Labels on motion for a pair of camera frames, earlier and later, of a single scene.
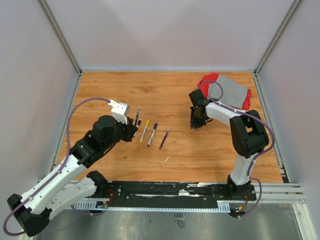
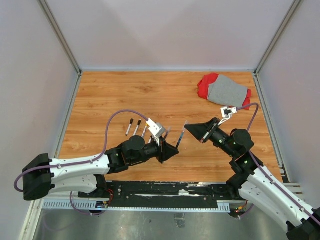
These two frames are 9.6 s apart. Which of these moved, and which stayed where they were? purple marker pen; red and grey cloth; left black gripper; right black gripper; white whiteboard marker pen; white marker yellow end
Moved: left black gripper; right black gripper
Stayed: white marker yellow end; purple marker pen; white whiteboard marker pen; red and grey cloth
